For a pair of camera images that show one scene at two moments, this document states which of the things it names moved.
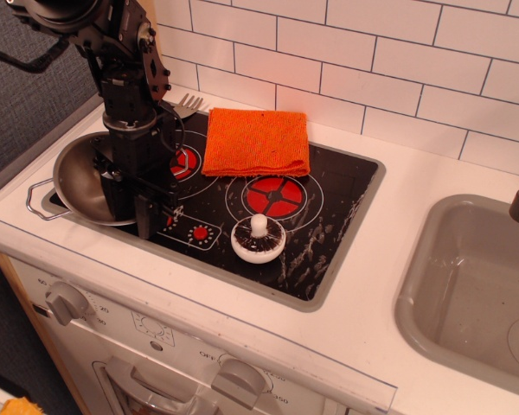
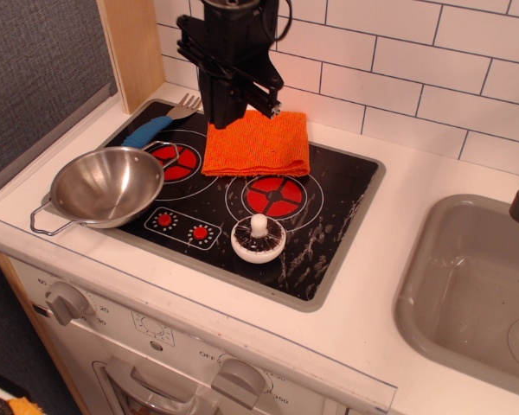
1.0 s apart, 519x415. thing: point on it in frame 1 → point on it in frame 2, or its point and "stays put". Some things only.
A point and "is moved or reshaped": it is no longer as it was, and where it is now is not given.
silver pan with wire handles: x=78 y=187 is moved or reshaped
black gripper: x=141 y=146 → x=231 y=46
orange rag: x=256 y=143 stays put
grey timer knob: x=66 y=302 stays put
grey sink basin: x=465 y=291 stays put
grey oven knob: x=240 y=383 stays put
